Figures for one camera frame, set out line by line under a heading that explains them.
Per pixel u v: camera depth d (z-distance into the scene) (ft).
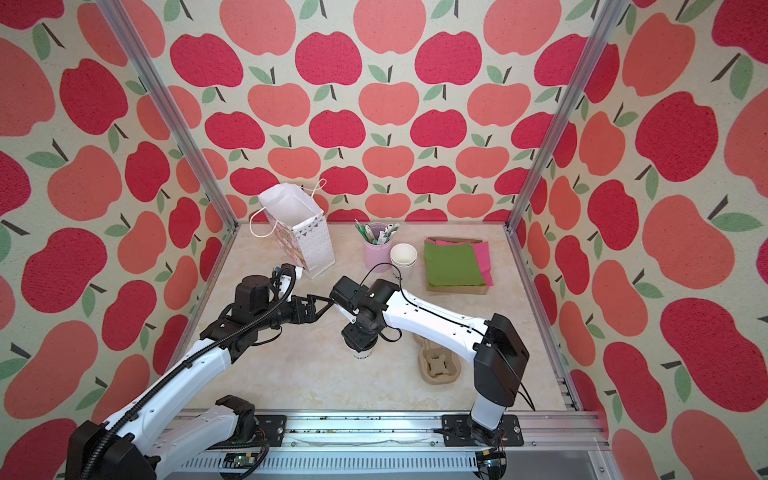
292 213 3.57
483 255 3.50
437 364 2.68
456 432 2.41
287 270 2.26
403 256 3.25
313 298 2.26
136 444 1.32
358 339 2.25
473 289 3.21
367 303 1.83
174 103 2.88
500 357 1.36
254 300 1.98
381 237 2.94
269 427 2.46
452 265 3.46
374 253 3.23
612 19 2.30
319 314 2.31
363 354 2.76
